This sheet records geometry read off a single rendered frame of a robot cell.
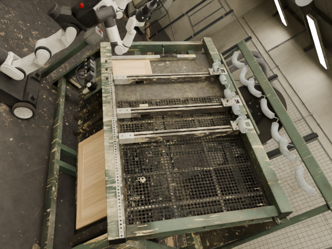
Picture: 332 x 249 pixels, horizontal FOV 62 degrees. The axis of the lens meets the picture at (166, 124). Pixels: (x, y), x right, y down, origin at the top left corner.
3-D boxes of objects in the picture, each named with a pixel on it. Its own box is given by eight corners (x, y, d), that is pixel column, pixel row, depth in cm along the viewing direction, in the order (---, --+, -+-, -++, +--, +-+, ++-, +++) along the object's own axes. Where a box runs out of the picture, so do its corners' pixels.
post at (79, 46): (39, 72, 327) (85, 37, 303) (43, 75, 332) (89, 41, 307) (38, 75, 324) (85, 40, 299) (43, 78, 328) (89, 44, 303)
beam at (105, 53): (100, 50, 322) (100, 41, 313) (110, 49, 324) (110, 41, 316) (108, 245, 185) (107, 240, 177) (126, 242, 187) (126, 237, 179)
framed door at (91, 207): (80, 144, 290) (78, 143, 288) (120, 120, 271) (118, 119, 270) (77, 229, 234) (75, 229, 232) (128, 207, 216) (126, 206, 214)
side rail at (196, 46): (110, 50, 324) (110, 41, 316) (200, 48, 345) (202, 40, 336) (111, 53, 320) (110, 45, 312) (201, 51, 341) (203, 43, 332)
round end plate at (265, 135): (204, 103, 334) (267, 68, 308) (206, 105, 338) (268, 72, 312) (224, 158, 285) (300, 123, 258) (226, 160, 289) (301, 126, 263)
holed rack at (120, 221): (108, 73, 281) (108, 72, 280) (111, 72, 281) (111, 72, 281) (119, 238, 178) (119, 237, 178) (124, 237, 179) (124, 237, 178)
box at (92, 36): (83, 34, 302) (95, 24, 296) (91, 41, 311) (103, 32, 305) (83, 40, 295) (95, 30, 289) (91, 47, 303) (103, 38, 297)
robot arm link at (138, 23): (140, 20, 202) (131, 29, 209) (150, 20, 210) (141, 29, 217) (134, 6, 202) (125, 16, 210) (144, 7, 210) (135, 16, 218)
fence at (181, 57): (111, 59, 304) (111, 56, 301) (194, 57, 322) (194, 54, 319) (112, 62, 301) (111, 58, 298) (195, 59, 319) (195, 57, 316)
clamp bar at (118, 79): (113, 79, 283) (112, 60, 264) (222, 75, 305) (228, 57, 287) (114, 85, 276) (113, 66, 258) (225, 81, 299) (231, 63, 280)
